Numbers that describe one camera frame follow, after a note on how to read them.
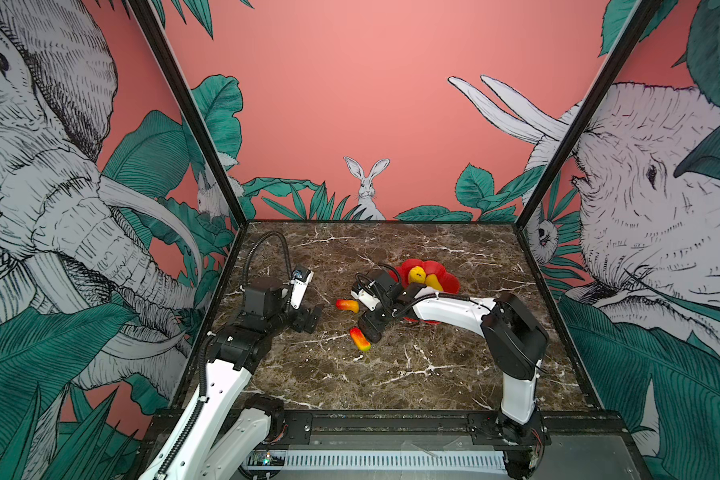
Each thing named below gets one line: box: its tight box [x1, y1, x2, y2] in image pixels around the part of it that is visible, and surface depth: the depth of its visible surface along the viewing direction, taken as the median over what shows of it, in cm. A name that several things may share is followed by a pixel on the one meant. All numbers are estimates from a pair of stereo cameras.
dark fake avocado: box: [358, 315, 382, 343], surface depth 88 cm
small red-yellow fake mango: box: [335, 299, 359, 313], surface depth 96 cm
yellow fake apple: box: [408, 265, 427, 284], surface depth 100 cm
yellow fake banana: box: [425, 274, 444, 292], surface depth 100 cm
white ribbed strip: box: [283, 451, 507, 471], surface depth 71 cm
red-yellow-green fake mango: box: [350, 327, 372, 352], surface depth 88 cm
